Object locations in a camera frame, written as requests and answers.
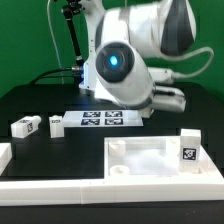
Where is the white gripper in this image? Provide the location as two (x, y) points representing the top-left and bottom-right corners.
(143, 86), (186, 117)

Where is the white square table top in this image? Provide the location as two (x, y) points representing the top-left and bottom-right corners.
(104, 136), (219, 178)

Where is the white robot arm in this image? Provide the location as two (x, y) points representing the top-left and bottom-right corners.
(79, 0), (214, 117)

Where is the white marker plate with tags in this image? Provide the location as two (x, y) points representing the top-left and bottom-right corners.
(63, 110), (143, 127)

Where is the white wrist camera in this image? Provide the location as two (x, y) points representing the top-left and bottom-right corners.
(148, 67), (174, 84)

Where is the white U-shaped fence wall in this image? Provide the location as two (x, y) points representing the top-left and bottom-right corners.
(0, 137), (224, 206)

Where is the black base cable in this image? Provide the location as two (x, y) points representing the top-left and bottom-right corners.
(29, 65), (84, 85)

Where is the white hanging cable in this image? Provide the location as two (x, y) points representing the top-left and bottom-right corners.
(46, 0), (65, 84)

